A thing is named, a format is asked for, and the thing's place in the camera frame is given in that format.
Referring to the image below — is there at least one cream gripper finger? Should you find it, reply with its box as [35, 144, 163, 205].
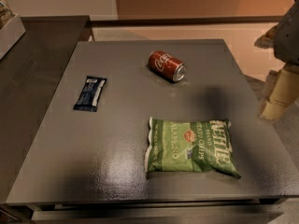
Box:
[259, 63, 299, 120]
[259, 25, 278, 47]

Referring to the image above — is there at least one red coke can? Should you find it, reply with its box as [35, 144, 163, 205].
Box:
[149, 50, 186, 83]

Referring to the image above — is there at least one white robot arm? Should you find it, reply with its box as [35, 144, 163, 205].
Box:
[259, 1, 299, 120]

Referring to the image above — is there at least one green jalapeno chips bag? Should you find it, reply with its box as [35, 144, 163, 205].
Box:
[145, 118, 241, 179]

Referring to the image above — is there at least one dark blue snack bar wrapper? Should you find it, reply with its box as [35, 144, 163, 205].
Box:
[73, 76, 107, 112]

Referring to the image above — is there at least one white box with snacks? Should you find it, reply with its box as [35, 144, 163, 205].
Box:
[0, 0, 26, 60]

